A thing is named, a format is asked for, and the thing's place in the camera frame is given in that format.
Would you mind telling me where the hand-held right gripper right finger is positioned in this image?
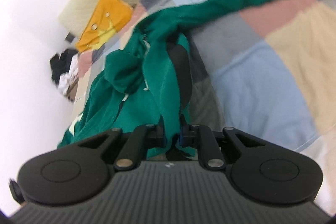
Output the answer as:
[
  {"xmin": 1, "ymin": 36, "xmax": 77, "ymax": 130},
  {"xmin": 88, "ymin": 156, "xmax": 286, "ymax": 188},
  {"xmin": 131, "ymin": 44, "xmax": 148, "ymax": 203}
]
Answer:
[{"xmin": 179, "ymin": 119, "xmax": 267, "ymax": 170}]

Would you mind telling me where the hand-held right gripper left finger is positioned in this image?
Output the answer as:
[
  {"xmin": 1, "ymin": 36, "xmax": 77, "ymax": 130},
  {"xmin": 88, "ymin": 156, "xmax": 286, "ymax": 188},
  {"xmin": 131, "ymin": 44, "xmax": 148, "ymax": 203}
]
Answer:
[{"xmin": 77, "ymin": 119, "xmax": 166, "ymax": 170}]

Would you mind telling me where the green hoodie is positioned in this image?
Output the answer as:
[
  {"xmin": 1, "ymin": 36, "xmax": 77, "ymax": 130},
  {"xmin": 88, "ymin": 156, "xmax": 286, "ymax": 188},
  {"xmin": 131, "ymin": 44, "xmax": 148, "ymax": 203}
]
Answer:
[{"xmin": 57, "ymin": 0, "xmax": 305, "ymax": 159}]

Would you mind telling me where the black clothes pile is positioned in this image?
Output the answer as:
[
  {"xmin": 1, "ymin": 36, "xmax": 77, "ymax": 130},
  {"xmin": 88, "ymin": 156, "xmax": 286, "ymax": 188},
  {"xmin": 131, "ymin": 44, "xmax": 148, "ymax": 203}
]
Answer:
[{"xmin": 50, "ymin": 49, "xmax": 79, "ymax": 86}]

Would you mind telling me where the patchwork quilt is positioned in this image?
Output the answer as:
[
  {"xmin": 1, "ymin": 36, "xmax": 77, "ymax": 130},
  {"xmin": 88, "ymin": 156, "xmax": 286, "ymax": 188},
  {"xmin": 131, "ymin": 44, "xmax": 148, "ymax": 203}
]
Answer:
[{"xmin": 75, "ymin": 0, "xmax": 336, "ymax": 155}]

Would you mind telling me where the yellow crown cushion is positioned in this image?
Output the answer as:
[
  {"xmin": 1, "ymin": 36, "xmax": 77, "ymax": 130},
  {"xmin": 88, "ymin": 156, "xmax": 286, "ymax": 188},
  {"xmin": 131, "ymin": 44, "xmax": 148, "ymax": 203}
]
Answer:
[{"xmin": 76, "ymin": 0, "xmax": 133, "ymax": 53}]

